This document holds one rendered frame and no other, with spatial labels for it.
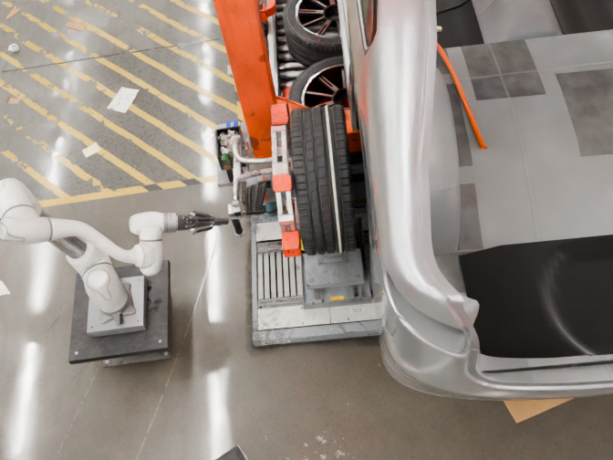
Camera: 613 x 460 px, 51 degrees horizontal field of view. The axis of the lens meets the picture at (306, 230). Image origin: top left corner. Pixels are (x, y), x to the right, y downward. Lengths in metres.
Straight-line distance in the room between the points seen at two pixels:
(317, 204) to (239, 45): 0.77
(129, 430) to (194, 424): 0.33
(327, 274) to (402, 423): 0.83
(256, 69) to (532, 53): 1.27
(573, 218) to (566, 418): 1.08
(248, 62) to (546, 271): 1.52
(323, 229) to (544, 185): 0.92
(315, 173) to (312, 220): 0.20
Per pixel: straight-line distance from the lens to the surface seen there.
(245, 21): 2.77
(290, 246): 2.69
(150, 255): 2.97
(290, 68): 4.26
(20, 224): 2.74
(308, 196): 2.59
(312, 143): 2.62
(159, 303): 3.37
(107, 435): 3.54
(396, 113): 1.96
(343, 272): 3.36
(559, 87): 3.07
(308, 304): 3.37
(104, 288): 3.14
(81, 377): 3.70
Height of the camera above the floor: 3.19
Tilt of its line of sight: 58 degrees down
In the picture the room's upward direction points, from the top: 10 degrees counter-clockwise
